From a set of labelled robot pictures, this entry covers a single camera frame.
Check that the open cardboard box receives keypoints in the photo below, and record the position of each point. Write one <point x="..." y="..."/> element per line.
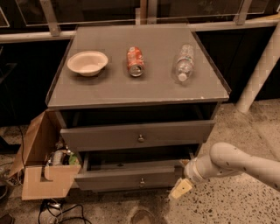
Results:
<point x="41" y="182"/>

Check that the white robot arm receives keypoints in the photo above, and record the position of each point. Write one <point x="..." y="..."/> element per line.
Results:
<point x="225" y="159"/>

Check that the white paper bowl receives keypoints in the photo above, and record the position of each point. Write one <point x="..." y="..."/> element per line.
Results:
<point x="88" y="63"/>

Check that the clear plastic water bottle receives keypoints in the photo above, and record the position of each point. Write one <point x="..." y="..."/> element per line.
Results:
<point x="185" y="62"/>

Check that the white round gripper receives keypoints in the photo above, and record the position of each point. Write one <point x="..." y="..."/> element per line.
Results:
<point x="190" y="170"/>

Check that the grey drawer cabinet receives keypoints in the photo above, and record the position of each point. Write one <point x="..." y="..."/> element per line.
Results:
<point x="114" y="97"/>

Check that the grey drawer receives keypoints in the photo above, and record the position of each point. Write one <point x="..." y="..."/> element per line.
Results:
<point x="114" y="137"/>
<point x="101" y="177"/>

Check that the grey top drawer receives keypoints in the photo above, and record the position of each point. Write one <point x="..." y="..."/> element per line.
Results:
<point x="114" y="137"/>

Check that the metal railing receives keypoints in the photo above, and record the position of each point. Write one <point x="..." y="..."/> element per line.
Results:
<point x="41" y="20"/>

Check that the white diagonal post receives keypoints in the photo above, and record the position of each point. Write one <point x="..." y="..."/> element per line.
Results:
<point x="263" y="68"/>

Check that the orange soda can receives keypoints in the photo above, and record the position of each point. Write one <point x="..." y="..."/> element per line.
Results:
<point x="135" y="61"/>

